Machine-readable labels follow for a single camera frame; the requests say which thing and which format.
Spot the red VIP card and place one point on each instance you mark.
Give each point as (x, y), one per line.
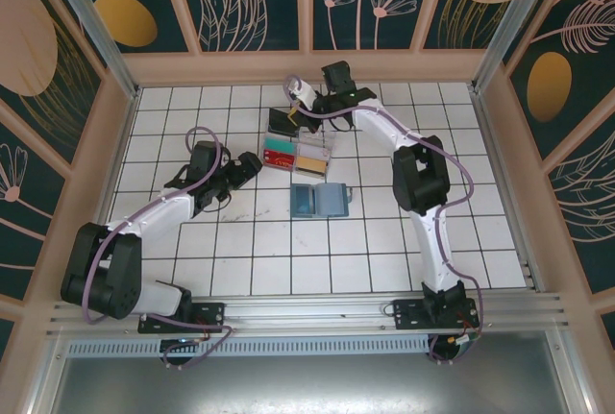
(279, 160)

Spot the teal leather card holder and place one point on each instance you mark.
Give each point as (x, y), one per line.
(331, 200)

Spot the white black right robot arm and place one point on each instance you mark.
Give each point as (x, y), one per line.
(432, 246)

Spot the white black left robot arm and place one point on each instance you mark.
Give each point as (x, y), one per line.
(158, 217)

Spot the green card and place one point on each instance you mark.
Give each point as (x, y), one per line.
(279, 144)

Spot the white floral card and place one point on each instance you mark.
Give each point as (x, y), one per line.
(313, 150)

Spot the gold card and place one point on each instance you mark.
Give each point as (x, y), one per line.
(312, 164)

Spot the clear acrylic organizer box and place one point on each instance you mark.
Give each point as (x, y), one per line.
(310, 139)

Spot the grey metal sheet panel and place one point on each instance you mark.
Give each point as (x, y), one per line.
(307, 385)

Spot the aluminium side rail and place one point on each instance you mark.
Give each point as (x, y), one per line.
(122, 145)
(491, 145)

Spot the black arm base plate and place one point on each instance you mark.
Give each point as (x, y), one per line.
(211, 313)
(408, 313)

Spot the aluminium rail beam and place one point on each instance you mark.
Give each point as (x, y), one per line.
(307, 310)

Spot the aluminium corner post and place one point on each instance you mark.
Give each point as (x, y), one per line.
(96, 25)
(511, 25)

